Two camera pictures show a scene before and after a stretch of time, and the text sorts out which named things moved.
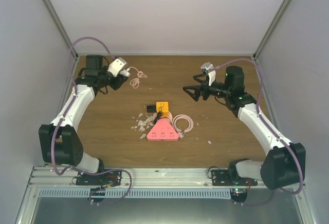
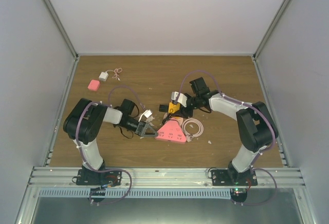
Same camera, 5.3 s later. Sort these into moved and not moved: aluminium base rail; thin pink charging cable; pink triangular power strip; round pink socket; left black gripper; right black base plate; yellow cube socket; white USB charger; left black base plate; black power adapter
Moved: black power adapter; round pink socket; white USB charger; left black gripper; yellow cube socket; pink triangular power strip; thin pink charging cable
Not moved: right black base plate; aluminium base rail; left black base plate
